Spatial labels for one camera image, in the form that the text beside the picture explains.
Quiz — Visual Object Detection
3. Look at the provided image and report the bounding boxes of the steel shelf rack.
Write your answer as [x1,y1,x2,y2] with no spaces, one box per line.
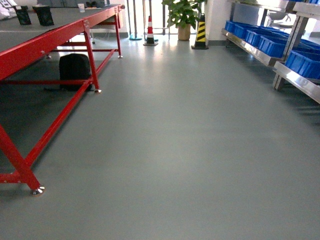
[273,0,320,103]
[221,0,301,67]

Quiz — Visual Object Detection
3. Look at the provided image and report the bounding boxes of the red white traffic cone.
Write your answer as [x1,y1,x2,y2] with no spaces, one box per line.
[143,15,158,47]

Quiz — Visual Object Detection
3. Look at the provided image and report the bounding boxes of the yellow black traffic cone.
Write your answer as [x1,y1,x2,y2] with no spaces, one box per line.
[191,13,209,50]

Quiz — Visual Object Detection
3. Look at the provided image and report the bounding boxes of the black backpack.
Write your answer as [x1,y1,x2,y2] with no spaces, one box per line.
[59,53,92,81]

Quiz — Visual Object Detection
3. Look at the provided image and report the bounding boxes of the potted green plant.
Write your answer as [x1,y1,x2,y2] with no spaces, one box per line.
[162,0,208,41]

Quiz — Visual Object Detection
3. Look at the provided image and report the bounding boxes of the white paper cup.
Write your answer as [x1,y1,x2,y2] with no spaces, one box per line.
[77,3,85,13]

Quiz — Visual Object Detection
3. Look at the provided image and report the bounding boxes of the black mesh holder right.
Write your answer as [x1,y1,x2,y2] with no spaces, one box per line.
[32,5,54,27]

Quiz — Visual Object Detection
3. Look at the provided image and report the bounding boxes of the black mesh holder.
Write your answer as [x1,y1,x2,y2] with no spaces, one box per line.
[14,5,32,25]
[32,5,54,27]

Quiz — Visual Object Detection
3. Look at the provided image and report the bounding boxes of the black mesh holder left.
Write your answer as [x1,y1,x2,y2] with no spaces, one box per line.
[14,5,32,25]

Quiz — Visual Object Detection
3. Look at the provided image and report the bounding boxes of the red conveyor frame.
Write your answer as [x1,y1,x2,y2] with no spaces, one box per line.
[0,4,125,196]

